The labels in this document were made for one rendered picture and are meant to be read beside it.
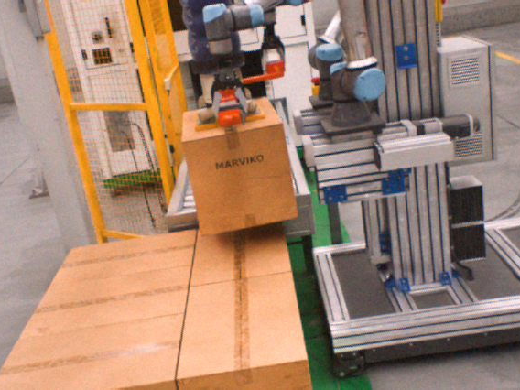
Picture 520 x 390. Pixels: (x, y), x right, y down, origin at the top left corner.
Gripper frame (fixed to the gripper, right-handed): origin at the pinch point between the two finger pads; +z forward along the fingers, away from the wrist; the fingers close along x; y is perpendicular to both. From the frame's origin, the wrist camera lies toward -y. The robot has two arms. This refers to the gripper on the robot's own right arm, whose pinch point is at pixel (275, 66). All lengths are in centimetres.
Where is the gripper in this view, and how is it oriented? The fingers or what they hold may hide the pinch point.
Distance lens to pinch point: 314.8
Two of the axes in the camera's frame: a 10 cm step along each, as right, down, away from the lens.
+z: 1.5, 9.3, 3.3
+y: 1.0, 3.2, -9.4
